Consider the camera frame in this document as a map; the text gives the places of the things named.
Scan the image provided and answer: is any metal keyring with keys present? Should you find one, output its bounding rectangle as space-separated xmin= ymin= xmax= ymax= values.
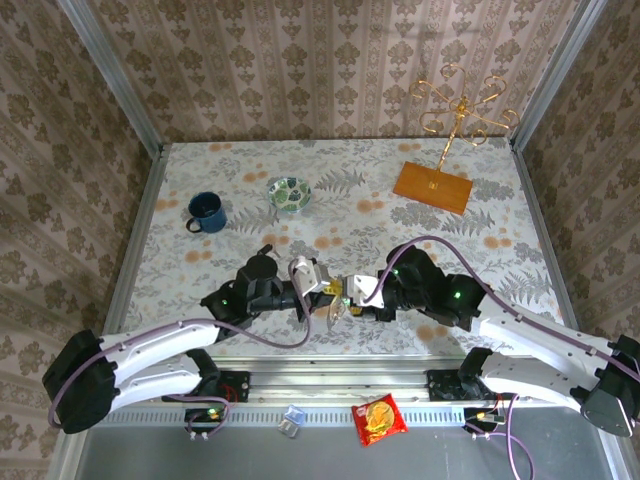
xmin=324 ymin=295 xmax=351 ymax=331

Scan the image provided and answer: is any dark blue enamel mug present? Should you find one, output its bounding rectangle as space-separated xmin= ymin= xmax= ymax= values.
xmin=185 ymin=192 xmax=229 ymax=235

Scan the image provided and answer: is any green leaf pattern bowl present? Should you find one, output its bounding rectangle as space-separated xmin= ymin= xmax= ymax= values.
xmin=267 ymin=176 xmax=313 ymax=215

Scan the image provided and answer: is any gold hook stand wooden base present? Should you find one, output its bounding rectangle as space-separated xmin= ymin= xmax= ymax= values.
xmin=392 ymin=63 xmax=521 ymax=216

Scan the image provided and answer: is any red snack packet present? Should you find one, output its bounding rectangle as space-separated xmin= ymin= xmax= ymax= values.
xmin=350 ymin=393 xmax=409 ymax=448

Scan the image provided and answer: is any small clear plastic box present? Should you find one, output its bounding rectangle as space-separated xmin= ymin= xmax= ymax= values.
xmin=277 ymin=404 xmax=307 ymax=439

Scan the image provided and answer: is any small black connector board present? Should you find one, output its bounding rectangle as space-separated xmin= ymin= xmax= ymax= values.
xmin=184 ymin=407 xmax=224 ymax=426
xmin=463 ymin=407 xmax=504 ymax=426

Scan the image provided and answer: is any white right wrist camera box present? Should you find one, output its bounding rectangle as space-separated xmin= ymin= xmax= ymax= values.
xmin=344 ymin=273 xmax=386 ymax=310

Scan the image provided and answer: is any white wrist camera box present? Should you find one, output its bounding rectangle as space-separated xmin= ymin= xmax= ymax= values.
xmin=344 ymin=273 xmax=386 ymax=310
xmin=289 ymin=255 xmax=332 ymax=296

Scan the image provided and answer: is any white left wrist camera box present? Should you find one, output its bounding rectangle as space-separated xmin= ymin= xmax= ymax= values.
xmin=289 ymin=255 xmax=332 ymax=296

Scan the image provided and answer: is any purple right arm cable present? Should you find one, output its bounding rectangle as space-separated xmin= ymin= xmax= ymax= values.
xmin=362 ymin=235 xmax=640 ymax=381

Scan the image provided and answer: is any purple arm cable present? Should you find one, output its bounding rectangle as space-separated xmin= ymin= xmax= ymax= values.
xmin=47 ymin=259 xmax=314 ymax=431
xmin=362 ymin=235 xmax=640 ymax=381

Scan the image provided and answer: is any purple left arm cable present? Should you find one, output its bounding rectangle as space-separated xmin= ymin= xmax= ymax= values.
xmin=47 ymin=259 xmax=314 ymax=431

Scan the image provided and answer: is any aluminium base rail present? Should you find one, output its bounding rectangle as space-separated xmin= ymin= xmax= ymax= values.
xmin=207 ymin=354 xmax=501 ymax=407

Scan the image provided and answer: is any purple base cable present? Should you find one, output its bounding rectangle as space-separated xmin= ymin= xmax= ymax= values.
xmin=462 ymin=394 xmax=537 ymax=480
xmin=162 ymin=393 xmax=236 ymax=442

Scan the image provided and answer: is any slotted grey cable duct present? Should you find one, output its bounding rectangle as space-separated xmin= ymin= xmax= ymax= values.
xmin=97 ymin=405 xmax=504 ymax=427

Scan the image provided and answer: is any aluminium side rail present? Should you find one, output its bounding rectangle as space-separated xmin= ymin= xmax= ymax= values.
xmin=99 ymin=144 xmax=169 ymax=351
xmin=509 ymin=139 xmax=571 ymax=324

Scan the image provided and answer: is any aluminium frame post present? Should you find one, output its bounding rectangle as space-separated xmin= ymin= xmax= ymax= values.
xmin=56 ymin=0 xmax=166 ymax=159
xmin=509 ymin=0 xmax=610 ymax=151

